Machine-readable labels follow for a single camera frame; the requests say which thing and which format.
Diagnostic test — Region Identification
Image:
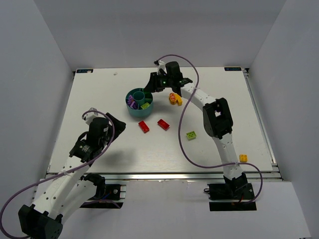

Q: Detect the yellow orange lego figure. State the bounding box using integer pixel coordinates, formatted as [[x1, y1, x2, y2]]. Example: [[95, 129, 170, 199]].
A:
[[169, 93, 182, 106]]

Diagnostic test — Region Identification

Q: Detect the lime lego brick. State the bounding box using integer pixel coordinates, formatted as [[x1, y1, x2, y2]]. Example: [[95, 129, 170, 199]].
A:
[[141, 103, 150, 110]]

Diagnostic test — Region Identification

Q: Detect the purple lego brick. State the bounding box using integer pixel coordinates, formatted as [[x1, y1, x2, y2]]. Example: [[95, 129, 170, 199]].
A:
[[127, 95, 135, 107], [129, 101, 139, 110]]

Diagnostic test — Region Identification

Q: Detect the pale green sloped lego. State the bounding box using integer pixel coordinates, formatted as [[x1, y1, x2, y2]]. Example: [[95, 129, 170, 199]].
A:
[[186, 131, 196, 140]]

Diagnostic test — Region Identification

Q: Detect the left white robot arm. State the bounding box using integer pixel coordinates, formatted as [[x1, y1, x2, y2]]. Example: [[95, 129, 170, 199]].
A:
[[18, 110, 126, 239]]

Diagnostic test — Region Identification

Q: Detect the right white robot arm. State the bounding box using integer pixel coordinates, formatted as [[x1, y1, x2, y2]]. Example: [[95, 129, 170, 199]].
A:
[[144, 60, 248, 198]]

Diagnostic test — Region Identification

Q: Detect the teal round divided container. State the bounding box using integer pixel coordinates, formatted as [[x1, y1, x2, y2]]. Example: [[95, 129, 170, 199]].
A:
[[125, 88, 154, 118]]

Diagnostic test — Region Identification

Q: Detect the right red lego brick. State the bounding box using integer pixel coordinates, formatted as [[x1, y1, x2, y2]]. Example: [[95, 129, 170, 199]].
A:
[[158, 119, 170, 130]]

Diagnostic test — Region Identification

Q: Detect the red lego brick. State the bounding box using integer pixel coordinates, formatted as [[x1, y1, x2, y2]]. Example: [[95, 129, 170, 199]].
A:
[[138, 121, 150, 133], [158, 119, 170, 130]]

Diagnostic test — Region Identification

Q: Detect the right blue corner label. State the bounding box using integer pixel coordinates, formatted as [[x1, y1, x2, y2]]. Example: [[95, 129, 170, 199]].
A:
[[224, 67, 242, 71]]

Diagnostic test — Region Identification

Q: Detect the blue corner label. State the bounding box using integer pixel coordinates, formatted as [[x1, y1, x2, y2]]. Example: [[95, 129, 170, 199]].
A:
[[76, 69, 93, 74], [224, 67, 242, 71]]

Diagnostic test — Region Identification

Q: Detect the left red lego brick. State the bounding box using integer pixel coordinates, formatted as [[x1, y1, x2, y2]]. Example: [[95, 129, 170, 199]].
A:
[[138, 121, 150, 133]]

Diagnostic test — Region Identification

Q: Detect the left blue corner label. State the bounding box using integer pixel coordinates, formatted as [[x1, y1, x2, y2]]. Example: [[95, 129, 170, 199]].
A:
[[76, 69, 93, 74]]

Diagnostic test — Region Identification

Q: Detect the yellow lego brick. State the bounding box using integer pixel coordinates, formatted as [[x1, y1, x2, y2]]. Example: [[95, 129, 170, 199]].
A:
[[239, 154, 248, 163]]

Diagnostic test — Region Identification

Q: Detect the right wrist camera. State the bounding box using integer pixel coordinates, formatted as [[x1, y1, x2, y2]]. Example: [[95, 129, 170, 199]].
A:
[[154, 60, 166, 75]]

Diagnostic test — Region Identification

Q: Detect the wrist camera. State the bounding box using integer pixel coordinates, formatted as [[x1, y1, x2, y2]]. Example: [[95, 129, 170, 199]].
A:
[[82, 108, 99, 125], [154, 60, 166, 75]]

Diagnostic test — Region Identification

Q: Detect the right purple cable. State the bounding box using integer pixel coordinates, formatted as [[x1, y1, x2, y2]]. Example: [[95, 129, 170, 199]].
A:
[[154, 54, 263, 206]]

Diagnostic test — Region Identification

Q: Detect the purple cable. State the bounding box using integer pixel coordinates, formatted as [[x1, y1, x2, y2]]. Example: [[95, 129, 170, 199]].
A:
[[0, 111, 121, 239], [154, 54, 263, 206]]

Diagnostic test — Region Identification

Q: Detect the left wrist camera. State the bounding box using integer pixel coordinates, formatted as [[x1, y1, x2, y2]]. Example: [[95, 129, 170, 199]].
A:
[[82, 108, 99, 125]]

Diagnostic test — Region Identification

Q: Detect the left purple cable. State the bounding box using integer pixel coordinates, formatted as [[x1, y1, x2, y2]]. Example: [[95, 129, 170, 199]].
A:
[[0, 111, 121, 239]]

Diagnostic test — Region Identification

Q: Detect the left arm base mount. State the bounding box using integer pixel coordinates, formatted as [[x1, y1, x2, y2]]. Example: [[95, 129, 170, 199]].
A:
[[80, 182, 127, 209]]

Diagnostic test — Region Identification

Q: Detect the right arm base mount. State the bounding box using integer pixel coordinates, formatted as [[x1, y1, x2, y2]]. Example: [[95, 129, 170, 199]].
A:
[[203, 183, 257, 212]]

